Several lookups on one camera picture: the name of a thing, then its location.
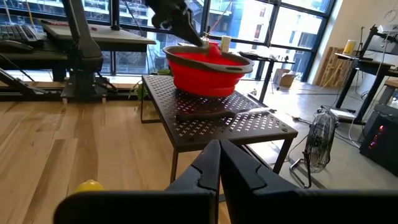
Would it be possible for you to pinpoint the black metal floor fan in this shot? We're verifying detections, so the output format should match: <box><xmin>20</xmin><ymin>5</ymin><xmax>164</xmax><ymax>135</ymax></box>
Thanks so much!
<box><xmin>288</xmin><ymin>106</ymin><xmax>340</xmax><ymax>190</ymax></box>

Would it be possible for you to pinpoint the white cylinder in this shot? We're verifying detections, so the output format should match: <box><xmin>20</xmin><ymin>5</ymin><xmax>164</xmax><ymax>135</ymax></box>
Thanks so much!
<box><xmin>220</xmin><ymin>35</ymin><xmax>233</xmax><ymax>54</ymax></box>

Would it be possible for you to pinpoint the black standing desk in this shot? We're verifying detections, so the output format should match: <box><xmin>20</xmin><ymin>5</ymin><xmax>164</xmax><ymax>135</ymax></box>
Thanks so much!
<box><xmin>334</xmin><ymin>24</ymin><xmax>398</xmax><ymax>125</ymax></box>

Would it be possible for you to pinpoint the black side table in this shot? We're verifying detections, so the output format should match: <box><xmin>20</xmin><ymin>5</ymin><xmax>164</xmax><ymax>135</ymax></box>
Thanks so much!
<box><xmin>238</xmin><ymin>50</ymin><xmax>296</xmax><ymax>103</ymax></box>

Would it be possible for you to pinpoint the yellow toy lemon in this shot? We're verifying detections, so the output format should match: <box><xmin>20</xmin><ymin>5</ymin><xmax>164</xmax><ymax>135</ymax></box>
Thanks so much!
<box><xmin>75</xmin><ymin>179</ymin><xmax>105</xmax><ymax>194</ymax></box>

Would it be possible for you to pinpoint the wooden pallet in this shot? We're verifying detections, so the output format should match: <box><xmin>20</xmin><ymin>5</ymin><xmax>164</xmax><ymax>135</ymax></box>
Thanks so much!
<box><xmin>315</xmin><ymin>46</ymin><xmax>346</xmax><ymax>88</ymax></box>

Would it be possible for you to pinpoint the red collapsible colander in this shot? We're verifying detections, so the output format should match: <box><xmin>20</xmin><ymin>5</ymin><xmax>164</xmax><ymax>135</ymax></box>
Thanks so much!
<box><xmin>162</xmin><ymin>42</ymin><xmax>255</xmax><ymax>98</ymax></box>

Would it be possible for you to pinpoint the black aluminium table frame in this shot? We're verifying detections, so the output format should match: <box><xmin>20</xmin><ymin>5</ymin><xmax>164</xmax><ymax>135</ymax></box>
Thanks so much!
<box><xmin>0</xmin><ymin>67</ymin><xmax>141</xmax><ymax>102</ymax></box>

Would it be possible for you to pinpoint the yellow cylinder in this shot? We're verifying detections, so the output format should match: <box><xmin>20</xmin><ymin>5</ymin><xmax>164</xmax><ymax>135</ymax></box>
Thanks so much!
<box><xmin>343</xmin><ymin>39</ymin><xmax>358</xmax><ymax>56</ymax></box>

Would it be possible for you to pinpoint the green potted plant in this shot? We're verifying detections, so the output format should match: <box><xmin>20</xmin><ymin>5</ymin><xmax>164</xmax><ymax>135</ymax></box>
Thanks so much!
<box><xmin>128</xmin><ymin>68</ymin><xmax>174</xmax><ymax>101</ymax></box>

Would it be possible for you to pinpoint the black computer mouse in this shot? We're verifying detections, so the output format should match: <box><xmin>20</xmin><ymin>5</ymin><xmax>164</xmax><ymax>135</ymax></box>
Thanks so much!
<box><xmin>0</xmin><ymin>39</ymin><xmax>34</xmax><ymax>53</ymax></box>

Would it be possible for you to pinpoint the black keyboard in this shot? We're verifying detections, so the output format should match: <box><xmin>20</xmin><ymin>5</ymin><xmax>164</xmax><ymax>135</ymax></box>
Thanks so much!
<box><xmin>0</xmin><ymin>24</ymin><xmax>45</xmax><ymax>44</ymax></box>

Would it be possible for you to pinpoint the black perforated metal shelf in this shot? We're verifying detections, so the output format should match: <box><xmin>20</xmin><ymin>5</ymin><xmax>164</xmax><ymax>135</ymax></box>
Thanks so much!
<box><xmin>139</xmin><ymin>74</ymin><xmax>299</xmax><ymax>185</ymax></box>

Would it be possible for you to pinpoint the grey desk top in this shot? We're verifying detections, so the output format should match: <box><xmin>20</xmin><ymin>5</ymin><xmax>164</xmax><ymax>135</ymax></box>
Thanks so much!
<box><xmin>39</xmin><ymin>19</ymin><xmax>157</xmax><ymax>53</ymax></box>

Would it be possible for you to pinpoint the black-handled kitchen knife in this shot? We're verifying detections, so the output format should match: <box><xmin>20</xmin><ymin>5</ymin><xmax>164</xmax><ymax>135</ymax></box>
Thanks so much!
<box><xmin>175</xmin><ymin>107</ymin><xmax>278</xmax><ymax>123</ymax></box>

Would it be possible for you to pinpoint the cardboard box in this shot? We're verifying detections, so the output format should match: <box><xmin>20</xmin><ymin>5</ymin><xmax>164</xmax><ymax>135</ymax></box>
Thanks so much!
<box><xmin>272</xmin><ymin>67</ymin><xmax>299</xmax><ymax>88</ymax></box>

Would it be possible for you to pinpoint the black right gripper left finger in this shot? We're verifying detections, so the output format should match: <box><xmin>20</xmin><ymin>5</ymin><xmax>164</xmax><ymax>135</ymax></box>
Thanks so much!
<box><xmin>53</xmin><ymin>139</ymin><xmax>221</xmax><ymax>224</ymax></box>

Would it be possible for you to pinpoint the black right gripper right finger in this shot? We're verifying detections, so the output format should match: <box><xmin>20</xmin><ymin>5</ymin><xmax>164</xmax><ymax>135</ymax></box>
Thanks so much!
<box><xmin>219</xmin><ymin>139</ymin><xmax>398</xmax><ymax>224</ymax></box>

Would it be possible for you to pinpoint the black computer tower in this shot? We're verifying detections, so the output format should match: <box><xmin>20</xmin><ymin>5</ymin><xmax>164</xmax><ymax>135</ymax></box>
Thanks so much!
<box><xmin>359</xmin><ymin>103</ymin><xmax>398</xmax><ymax>178</ymax></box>

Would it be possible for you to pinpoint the red toy strawberry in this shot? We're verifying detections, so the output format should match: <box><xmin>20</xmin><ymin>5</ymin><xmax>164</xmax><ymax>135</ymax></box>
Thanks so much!
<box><xmin>207</xmin><ymin>41</ymin><xmax>222</xmax><ymax>58</ymax></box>

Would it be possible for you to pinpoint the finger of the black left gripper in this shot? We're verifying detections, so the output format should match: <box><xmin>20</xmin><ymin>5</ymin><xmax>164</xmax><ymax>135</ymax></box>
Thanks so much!
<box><xmin>169</xmin><ymin>17</ymin><xmax>203</xmax><ymax>47</ymax></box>
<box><xmin>180</xmin><ymin>11</ymin><xmax>205</xmax><ymax>47</ymax></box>

